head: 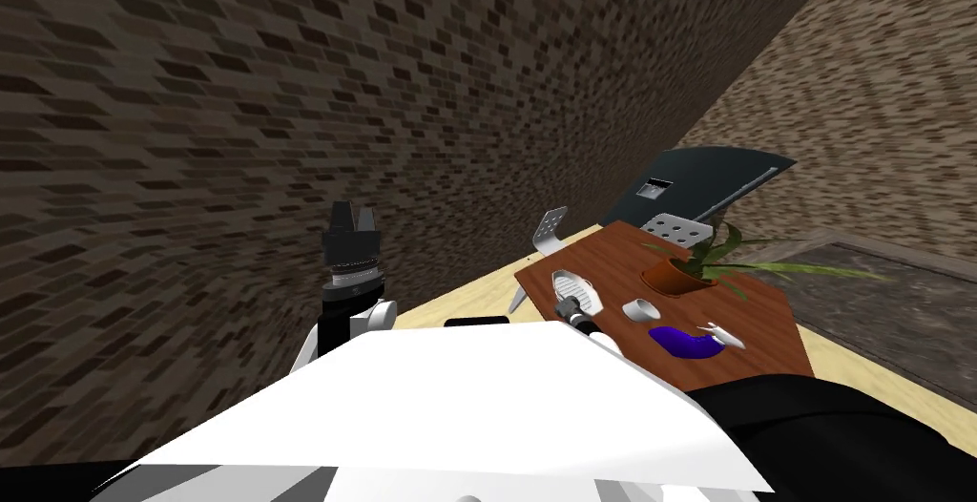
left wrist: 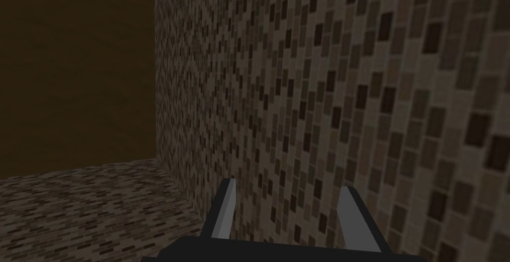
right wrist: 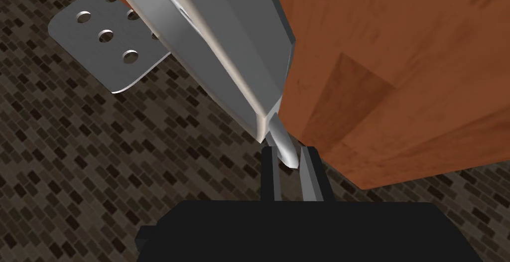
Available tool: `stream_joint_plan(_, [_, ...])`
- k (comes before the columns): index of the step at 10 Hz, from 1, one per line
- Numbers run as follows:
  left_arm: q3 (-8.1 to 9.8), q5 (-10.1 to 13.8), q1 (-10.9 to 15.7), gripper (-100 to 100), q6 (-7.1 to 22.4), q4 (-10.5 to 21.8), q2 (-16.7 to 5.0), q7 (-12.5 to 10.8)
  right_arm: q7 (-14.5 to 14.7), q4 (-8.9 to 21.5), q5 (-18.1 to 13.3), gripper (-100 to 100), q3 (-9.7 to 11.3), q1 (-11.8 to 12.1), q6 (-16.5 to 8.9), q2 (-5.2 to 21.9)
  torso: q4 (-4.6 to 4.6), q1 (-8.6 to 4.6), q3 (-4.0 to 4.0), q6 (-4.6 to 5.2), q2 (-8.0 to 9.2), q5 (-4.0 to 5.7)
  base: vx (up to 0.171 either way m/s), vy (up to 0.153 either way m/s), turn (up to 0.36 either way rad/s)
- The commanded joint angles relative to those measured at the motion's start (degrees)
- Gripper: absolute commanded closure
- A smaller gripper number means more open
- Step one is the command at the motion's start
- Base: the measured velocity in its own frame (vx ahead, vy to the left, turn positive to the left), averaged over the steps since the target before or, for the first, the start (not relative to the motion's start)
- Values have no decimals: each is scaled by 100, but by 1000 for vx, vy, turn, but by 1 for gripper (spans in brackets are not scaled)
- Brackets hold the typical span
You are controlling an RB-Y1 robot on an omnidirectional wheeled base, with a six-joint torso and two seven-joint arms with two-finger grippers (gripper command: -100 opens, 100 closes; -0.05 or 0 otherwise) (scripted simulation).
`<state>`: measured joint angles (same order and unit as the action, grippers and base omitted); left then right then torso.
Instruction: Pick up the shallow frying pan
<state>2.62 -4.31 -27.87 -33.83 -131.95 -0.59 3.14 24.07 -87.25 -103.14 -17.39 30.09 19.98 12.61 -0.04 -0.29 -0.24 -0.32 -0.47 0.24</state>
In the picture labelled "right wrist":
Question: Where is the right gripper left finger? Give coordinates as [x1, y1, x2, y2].
[260, 146, 283, 202]

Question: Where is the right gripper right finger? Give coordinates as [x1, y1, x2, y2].
[298, 146, 335, 203]

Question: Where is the silver perforated hinge plate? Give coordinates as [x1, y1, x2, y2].
[47, 0, 171, 95]

